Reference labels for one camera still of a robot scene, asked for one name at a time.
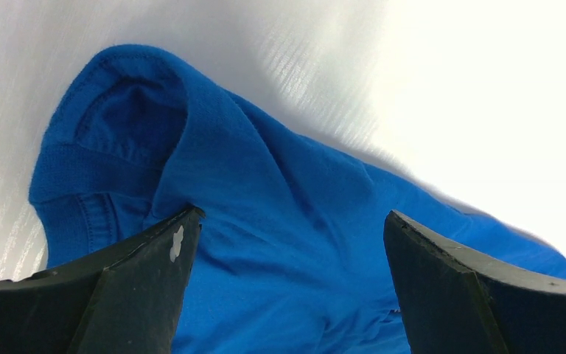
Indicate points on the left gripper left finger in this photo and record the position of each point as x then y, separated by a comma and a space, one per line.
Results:
124, 298

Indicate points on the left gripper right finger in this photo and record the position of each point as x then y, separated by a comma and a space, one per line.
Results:
455, 299

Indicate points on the blue panda t shirt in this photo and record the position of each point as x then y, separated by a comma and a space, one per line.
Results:
291, 256

